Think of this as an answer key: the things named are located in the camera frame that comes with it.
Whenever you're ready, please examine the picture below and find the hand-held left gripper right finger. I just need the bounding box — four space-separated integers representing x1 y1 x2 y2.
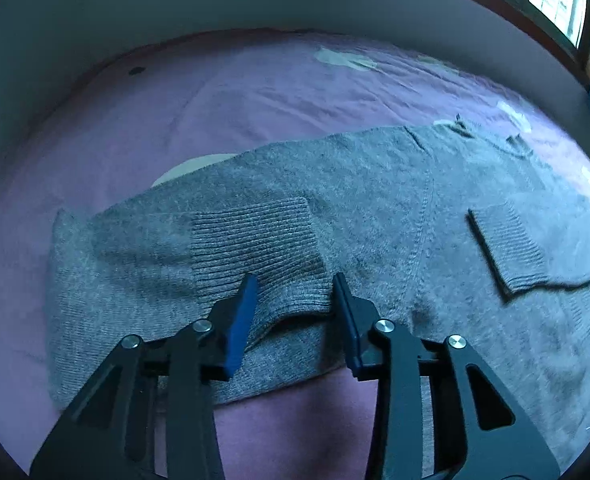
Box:
333 272 562 480

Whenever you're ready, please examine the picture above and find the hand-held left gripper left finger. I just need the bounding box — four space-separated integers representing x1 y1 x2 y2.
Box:
29 273 260 480

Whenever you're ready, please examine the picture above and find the grey knitted sweater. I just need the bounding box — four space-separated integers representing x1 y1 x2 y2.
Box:
45 122 590 472

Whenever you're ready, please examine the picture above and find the purple blanket with cream dots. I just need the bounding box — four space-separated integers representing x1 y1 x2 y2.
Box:
0 27 590 480

